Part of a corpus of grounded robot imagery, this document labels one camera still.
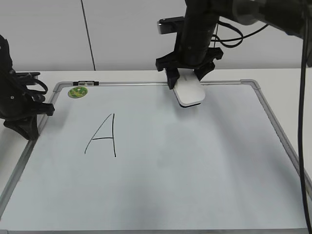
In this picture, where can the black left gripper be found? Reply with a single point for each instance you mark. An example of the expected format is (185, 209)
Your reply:
(22, 96)

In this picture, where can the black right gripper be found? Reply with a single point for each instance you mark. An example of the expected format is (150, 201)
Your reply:
(192, 44)

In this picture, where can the white whiteboard eraser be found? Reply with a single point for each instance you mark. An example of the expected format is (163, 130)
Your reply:
(189, 91)

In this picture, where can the grey and black right arm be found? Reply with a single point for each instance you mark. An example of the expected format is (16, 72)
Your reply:
(294, 17)

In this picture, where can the round green magnet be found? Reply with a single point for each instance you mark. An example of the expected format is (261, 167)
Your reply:
(77, 92)

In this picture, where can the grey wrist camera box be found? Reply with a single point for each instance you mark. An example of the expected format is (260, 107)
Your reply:
(170, 25)

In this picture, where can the white board with grey frame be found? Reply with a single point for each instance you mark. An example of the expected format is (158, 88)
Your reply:
(129, 157)

